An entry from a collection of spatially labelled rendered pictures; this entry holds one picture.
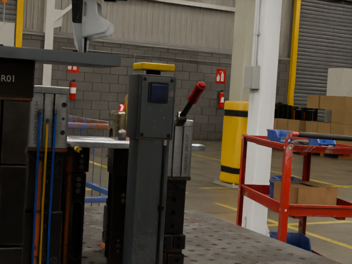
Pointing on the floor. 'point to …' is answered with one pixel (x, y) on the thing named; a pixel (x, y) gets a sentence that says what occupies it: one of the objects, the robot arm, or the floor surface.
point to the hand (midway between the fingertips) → (78, 47)
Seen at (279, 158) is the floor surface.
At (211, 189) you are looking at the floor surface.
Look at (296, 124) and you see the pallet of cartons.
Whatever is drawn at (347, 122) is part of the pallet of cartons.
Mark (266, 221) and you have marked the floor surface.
